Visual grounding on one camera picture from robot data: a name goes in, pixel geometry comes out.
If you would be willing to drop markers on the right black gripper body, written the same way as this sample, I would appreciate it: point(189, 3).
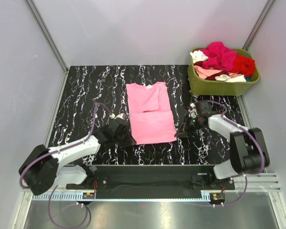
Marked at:
point(193, 124)

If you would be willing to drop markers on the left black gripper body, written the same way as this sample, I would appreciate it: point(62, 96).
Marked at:
point(119, 140)

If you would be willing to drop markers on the light pink t shirt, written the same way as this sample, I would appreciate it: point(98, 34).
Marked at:
point(151, 117)

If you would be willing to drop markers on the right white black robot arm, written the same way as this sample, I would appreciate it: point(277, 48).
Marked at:
point(248, 151)

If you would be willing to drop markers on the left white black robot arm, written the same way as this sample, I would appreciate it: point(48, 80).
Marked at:
point(46, 168)

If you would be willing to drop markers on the olive green laundry basket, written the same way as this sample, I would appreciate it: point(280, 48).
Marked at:
point(200, 86)

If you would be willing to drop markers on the peach t shirt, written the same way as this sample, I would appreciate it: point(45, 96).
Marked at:
point(205, 73)

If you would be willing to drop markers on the cream white t shirt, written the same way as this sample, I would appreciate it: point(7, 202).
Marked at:
point(235, 78)

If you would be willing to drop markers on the dark red t shirt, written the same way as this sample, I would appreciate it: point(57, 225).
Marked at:
point(212, 78)

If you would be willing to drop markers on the magenta t shirt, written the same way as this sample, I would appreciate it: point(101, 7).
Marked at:
point(219, 56)

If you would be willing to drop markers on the left small circuit board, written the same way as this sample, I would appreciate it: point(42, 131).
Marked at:
point(88, 195)

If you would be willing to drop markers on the small circuit board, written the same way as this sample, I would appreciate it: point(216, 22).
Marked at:
point(218, 196)
point(88, 195)

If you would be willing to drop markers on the right small circuit board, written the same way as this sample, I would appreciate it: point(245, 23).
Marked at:
point(218, 196)

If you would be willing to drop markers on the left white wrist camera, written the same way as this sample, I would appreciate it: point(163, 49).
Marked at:
point(119, 118)

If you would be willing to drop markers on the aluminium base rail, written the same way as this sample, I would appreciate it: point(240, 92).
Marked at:
point(243, 184)

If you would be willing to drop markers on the right aluminium frame post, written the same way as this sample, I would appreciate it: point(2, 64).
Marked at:
point(258, 24)

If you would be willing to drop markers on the aluminium frame post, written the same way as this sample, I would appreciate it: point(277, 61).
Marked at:
point(43, 28)
point(258, 24)

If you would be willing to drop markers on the left aluminium frame post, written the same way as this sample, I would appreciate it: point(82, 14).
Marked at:
point(43, 28)

